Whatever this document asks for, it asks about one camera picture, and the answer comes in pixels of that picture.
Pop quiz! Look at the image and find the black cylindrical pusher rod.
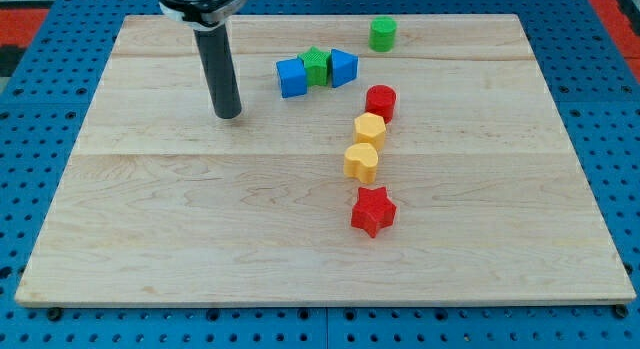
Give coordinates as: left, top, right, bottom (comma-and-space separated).
194, 25, 242, 119

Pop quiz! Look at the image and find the green hexagon block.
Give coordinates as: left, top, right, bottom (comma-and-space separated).
369, 16, 397, 52

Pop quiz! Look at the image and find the yellow heart block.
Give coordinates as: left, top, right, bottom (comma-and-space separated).
343, 143, 379, 184

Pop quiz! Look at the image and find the red cylinder block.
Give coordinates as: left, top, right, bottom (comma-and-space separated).
365, 84, 397, 123

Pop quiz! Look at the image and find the blue triangle block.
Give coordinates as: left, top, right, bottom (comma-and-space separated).
331, 48, 359, 88

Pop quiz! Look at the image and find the yellow hexagon block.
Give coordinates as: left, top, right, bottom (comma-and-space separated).
353, 112, 386, 151

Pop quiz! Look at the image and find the blue cube block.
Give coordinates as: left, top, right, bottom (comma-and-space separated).
276, 58, 307, 98

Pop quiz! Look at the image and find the red star block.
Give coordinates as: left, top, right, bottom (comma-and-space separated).
351, 187, 397, 238

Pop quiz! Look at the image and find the green star block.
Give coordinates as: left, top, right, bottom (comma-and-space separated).
297, 46, 331, 87

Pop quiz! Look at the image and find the light wooden board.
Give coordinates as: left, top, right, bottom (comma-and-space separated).
15, 14, 636, 308

